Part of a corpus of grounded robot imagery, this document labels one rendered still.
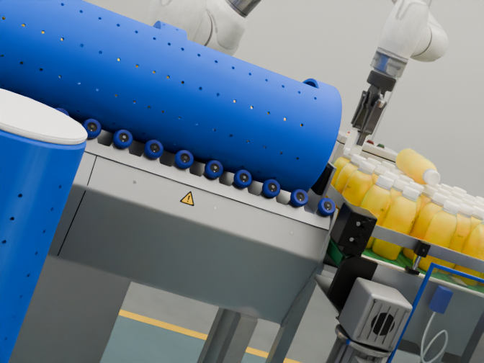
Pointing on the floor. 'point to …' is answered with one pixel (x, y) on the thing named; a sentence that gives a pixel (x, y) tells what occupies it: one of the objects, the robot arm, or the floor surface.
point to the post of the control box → (281, 347)
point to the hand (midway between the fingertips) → (354, 143)
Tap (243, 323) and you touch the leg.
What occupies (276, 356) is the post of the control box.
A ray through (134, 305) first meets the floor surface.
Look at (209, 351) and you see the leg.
